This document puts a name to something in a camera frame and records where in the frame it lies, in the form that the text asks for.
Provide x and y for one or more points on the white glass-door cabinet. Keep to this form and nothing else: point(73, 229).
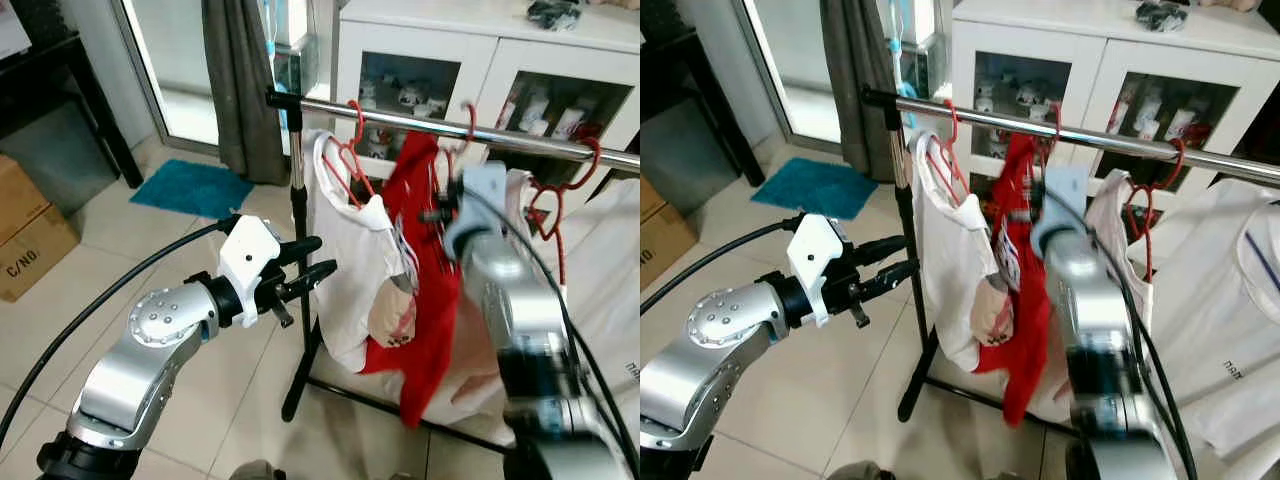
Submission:
point(1090, 60)
point(480, 55)

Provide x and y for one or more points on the black desk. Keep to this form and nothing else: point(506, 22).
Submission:
point(60, 100)
point(690, 100)

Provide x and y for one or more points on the grey robot left leg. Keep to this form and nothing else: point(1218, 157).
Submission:
point(857, 472)
point(257, 471)

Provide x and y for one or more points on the red plastic hanger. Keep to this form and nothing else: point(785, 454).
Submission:
point(953, 125)
point(470, 120)
point(596, 160)
point(1180, 160)
point(1055, 125)
point(360, 125)

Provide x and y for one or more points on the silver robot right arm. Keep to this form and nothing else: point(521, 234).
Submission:
point(500, 290)
point(1085, 300)

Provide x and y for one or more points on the white polo shirt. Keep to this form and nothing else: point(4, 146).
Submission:
point(350, 260)
point(950, 260)

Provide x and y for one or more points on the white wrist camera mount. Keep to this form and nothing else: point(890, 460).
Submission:
point(485, 190)
point(812, 260)
point(1065, 190)
point(248, 260)

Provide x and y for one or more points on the grey curtain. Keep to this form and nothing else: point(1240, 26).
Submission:
point(240, 90)
point(860, 90)

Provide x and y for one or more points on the glass door white frame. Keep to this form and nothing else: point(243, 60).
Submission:
point(790, 60)
point(180, 60)

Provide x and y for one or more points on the white t-shirt grey print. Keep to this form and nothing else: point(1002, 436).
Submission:
point(610, 300)
point(1220, 320)

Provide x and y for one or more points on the small black bundle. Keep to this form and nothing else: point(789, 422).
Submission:
point(1162, 15)
point(555, 14)

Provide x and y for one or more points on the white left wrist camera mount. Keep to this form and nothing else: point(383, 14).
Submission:
point(248, 260)
point(812, 260)

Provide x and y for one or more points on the purple plastic hanger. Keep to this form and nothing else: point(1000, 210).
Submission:
point(1253, 248)

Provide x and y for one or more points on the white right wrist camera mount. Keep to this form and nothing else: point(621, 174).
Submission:
point(1065, 190)
point(485, 190)

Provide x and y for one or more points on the beige patterned garment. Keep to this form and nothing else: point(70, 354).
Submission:
point(990, 315)
point(392, 320)

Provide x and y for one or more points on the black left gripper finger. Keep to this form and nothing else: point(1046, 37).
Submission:
point(312, 275)
point(300, 250)
point(882, 248)
point(890, 275)

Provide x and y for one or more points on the teal floor mat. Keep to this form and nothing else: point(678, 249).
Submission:
point(190, 190)
point(815, 188)

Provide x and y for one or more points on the metal clothes rack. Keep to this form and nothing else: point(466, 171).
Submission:
point(1100, 140)
point(510, 137)

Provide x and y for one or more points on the cardboard box black print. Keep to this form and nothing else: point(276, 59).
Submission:
point(650, 205)
point(35, 240)

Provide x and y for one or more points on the red t-shirt white print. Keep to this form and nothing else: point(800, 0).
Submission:
point(430, 320)
point(1025, 330)

